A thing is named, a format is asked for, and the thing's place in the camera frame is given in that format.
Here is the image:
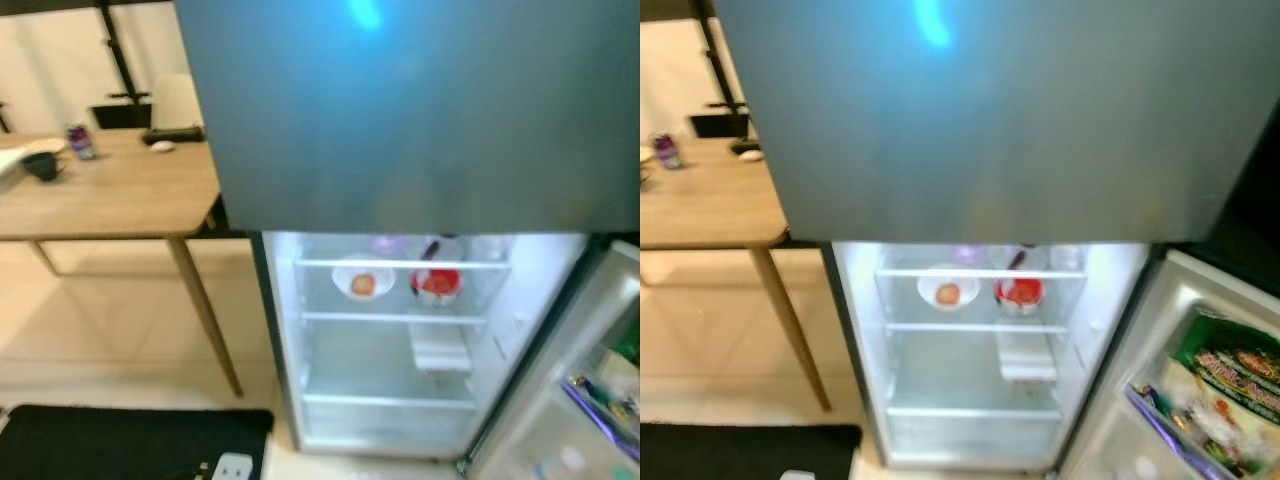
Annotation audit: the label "black floor mat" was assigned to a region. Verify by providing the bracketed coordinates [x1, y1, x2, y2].
[640, 422, 864, 480]
[0, 404, 275, 480]

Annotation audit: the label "purple candy pack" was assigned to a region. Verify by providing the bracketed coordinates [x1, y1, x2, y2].
[1124, 384, 1206, 480]
[560, 374, 641, 463]

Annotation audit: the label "grey freezer door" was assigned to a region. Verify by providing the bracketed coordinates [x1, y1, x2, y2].
[174, 0, 641, 237]
[711, 0, 1280, 245]

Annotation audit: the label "black mug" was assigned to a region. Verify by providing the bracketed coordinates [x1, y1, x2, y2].
[21, 150, 67, 184]

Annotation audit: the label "black kitchen countertop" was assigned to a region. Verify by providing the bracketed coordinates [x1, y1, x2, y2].
[1195, 150, 1280, 296]

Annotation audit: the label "white fridge tray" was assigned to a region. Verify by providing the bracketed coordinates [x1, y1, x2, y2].
[409, 321, 472, 374]
[994, 331, 1060, 384]

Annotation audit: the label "green snack bag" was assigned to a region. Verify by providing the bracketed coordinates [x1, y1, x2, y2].
[1163, 308, 1280, 477]
[598, 318, 641, 403]

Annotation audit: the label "white plastic chair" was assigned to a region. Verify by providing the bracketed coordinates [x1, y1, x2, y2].
[149, 72, 205, 132]

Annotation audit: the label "metal bowl red contents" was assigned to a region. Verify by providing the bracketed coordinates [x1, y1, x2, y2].
[409, 261, 465, 307]
[993, 271, 1047, 317]

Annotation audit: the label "black box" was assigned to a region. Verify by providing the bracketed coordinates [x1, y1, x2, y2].
[687, 112, 750, 140]
[89, 102, 154, 132]

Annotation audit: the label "light wooden table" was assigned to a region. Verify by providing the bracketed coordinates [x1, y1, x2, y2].
[0, 129, 245, 399]
[640, 137, 834, 414]

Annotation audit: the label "glass fridge shelf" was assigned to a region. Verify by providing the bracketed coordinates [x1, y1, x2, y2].
[301, 392, 483, 412]
[873, 266, 1091, 282]
[883, 404, 1068, 422]
[883, 321, 1078, 337]
[298, 311, 493, 327]
[293, 257, 513, 272]

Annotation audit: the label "black metal stand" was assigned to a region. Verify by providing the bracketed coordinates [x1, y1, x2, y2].
[689, 0, 747, 110]
[96, 0, 152, 102]

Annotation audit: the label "grey fridge body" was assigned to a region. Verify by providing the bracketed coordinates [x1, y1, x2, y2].
[249, 231, 593, 462]
[821, 240, 1168, 474]

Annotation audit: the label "white bowl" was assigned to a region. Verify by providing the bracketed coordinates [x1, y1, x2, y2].
[916, 264, 982, 312]
[331, 256, 397, 302]

